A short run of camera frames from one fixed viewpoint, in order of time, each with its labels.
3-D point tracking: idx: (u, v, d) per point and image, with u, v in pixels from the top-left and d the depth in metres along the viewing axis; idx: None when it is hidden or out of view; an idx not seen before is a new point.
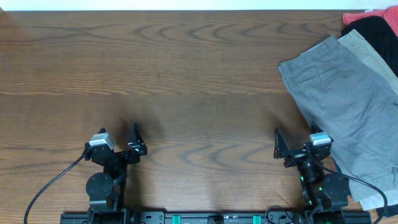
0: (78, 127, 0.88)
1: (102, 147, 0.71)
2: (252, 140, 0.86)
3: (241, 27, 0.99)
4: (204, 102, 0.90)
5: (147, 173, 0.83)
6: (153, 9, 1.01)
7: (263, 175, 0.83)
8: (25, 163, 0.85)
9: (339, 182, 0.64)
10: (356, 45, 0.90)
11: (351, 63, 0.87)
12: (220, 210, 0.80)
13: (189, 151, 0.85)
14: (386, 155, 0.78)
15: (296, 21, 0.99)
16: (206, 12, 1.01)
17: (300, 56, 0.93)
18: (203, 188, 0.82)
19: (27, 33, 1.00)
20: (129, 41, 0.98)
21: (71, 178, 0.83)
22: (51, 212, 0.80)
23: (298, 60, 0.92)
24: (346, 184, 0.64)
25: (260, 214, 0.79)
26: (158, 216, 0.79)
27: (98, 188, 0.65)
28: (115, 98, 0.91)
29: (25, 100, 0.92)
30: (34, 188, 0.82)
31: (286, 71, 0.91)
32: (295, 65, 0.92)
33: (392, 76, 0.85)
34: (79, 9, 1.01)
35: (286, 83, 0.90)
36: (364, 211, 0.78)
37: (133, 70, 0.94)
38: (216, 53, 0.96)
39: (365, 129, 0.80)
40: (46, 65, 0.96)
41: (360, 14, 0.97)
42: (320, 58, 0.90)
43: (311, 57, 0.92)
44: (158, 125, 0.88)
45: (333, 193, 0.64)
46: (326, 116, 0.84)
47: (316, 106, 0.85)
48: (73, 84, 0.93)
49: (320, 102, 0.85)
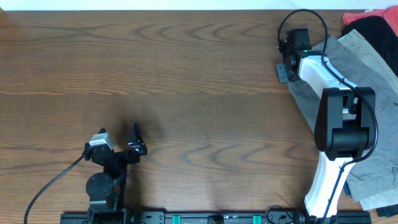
0: (78, 127, 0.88)
1: (102, 147, 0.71)
2: (252, 140, 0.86)
3: (240, 27, 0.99)
4: (204, 102, 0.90)
5: (147, 173, 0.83)
6: (153, 9, 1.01)
7: (263, 175, 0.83)
8: (25, 164, 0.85)
9: (303, 46, 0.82)
10: (356, 46, 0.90)
11: (351, 63, 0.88)
12: (221, 210, 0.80)
13: (189, 150, 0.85)
14: (385, 155, 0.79)
15: (296, 21, 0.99)
16: (206, 12, 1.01)
17: None
18: (204, 188, 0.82)
19: (27, 32, 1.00)
20: (128, 41, 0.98)
21: (71, 178, 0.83)
22: (51, 212, 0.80)
23: None
24: (306, 39, 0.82)
25: (261, 214, 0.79)
26: (158, 216, 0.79)
27: (97, 188, 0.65)
28: (115, 98, 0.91)
29: (24, 99, 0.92)
30: (33, 188, 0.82)
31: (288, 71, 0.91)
32: None
33: (392, 76, 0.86)
34: (79, 8, 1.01)
35: (289, 84, 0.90)
36: (364, 210, 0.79)
37: (133, 70, 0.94)
38: (216, 53, 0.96)
39: None
40: (46, 64, 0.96)
41: (360, 14, 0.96)
42: None
43: None
44: (158, 125, 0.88)
45: (301, 39, 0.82)
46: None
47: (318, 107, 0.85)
48: (73, 83, 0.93)
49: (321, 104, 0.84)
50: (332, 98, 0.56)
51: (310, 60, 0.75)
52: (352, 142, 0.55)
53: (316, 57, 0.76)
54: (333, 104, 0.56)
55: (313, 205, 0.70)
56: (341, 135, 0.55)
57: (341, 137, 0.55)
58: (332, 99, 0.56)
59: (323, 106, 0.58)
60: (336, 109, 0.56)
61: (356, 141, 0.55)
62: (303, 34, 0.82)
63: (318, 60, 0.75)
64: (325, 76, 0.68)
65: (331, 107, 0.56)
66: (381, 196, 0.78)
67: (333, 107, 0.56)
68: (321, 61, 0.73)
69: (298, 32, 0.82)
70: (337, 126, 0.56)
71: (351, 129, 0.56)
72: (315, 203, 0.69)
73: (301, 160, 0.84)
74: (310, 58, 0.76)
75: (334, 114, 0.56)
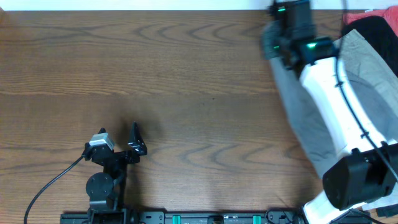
0: (78, 127, 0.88)
1: (102, 147, 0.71)
2: (252, 140, 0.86)
3: (241, 27, 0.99)
4: (204, 102, 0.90)
5: (147, 173, 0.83)
6: (153, 9, 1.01)
7: (263, 175, 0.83)
8: (25, 164, 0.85)
9: (305, 28, 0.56)
10: (356, 45, 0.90)
11: (354, 64, 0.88)
12: (221, 210, 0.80)
13: (189, 150, 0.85)
14: None
15: None
16: (206, 11, 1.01)
17: None
18: (204, 188, 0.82)
19: (27, 33, 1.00)
20: (129, 41, 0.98)
21: (71, 177, 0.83)
22: (51, 212, 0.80)
23: None
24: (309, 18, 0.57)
25: (260, 214, 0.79)
26: (158, 216, 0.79)
27: (98, 188, 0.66)
28: (115, 98, 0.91)
29: (24, 99, 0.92)
30: (33, 188, 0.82)
31: None
32: None
33: (392, 76, 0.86)
34: (79, 8, 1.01)
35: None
36: (364, 210, 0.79)
37: (133, 70, 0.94)
38: (216, 53, 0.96)
39: None
40: (47, 64, 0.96)
41: (359, 15, 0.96)
42: None
43: None
44: (158, 125, 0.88)
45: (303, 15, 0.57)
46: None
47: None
48: (73, 83, 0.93)
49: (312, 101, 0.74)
50: (356, 171, 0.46)
51: (318, 73, 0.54)
52: (370, 198, 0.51)
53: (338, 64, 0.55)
54: (355, 176, 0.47)
55: (311, 216, 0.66)
56: (357, 198, 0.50)
57: (357, 201, 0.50)
58: (355, 170, 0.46)
59: (345, 173, 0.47)
60: (357, 179, 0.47)
61: (372, 196, 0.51)
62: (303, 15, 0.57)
63: (335, 72, 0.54)
64: (345, 118, 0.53)
65: (353, 179, 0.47)
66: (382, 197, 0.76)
67: (356, 178, 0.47)
68: (338, 83, 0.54)
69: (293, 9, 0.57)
70: (356, 191, 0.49)
71: (368, 188, 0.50)
72: (313, 215, 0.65)
73: (301, 160, 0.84)
74: (321, 69, 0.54)
75: (356, 183, 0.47)
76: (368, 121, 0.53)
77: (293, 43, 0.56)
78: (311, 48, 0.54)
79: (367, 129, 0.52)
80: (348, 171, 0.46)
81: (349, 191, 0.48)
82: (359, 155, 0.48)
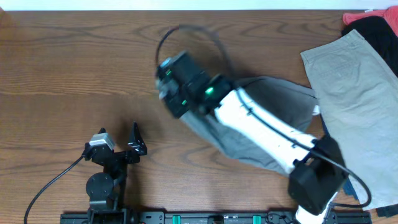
0: (78, 127, 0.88)
1: (102, 147, 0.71)
2: None
3: (241, 27, 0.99)
4: None
5: (147, 173, 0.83)
6: (153, 9, 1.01)
7: (263, 175, 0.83)
8: (24, 164, 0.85)
9: (196, 79, 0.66)
10: (356, 46, 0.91)
11: (354, 64, 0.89)
12: (221, 210, 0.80)
13: (189, 150, 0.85)
14: (385, 162, 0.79)
15: (296, 21, 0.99)
16: (206, 11, 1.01)
17: (316, 50, 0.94)
18: (204, 188, 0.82)
19: (27, 33, 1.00)
20: (129, 41, 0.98)
21: (71, 178, 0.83)
22: (51, 212, 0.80)
23: (314, 51, 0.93)
24: (191, 68, 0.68)
25: (260, 214, 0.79)
26: (158, 216, 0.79)
27: (97, 188, 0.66)
28: (115, 98, 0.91)
29: (24, 99, 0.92)
30: (33, 188, 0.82)
31: (306, 60, 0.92)
32: (311, 55, 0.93)
33: (392, 76, 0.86)
34: (79, 8, 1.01)
35: (306, 65, 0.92)
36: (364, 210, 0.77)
37: (133, 70, 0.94)
38: (216, 52, 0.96)
39: (369, 135, 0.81)
40: (46, 64, 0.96)
41: (359, 14, 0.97)
42: (328, 55, 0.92)
43: (323, 53, 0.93)
44: (158, 125, 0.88)
45: (186, 70, 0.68)
46: (295, 112, 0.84)
47: (275, 98, 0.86)
48: (73, 83, 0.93)
49: (275, 104, 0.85)
50: (305, 181, 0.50)
51: (226, 114, 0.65)
52: (336, 188, 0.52)
53: (239, 95, 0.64)
54: (306, 185, 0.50)
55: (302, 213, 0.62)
56: (325, 196, 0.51)
57: (326, 200, 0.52)
58: (304, 180, 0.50)
59: (298, 186, 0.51)
60: (311, 186, 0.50)
61: (336, 185, 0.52)
62: (185, 67, 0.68)
63: (241, 103, 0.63)
64: (269, 139, 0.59)
65: (308, 186, 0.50)
66: (381, 196, 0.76)
67: (308, 186, 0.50)
68: (248, 111, 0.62)
69: (178, 65, 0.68)
70: (318, 193, 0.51)
71: (327, 182, 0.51)
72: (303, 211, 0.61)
73: None
74: (227, 107, 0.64)
75: (313, 188, 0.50)
76: (291, 130, 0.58)
77: (198, 96, 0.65)
78: (210, 93, 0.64)
79: (293, 137, 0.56)
80: (298, 184, 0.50)
81: (314, 197, 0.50)
82: (302, 165, 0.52)
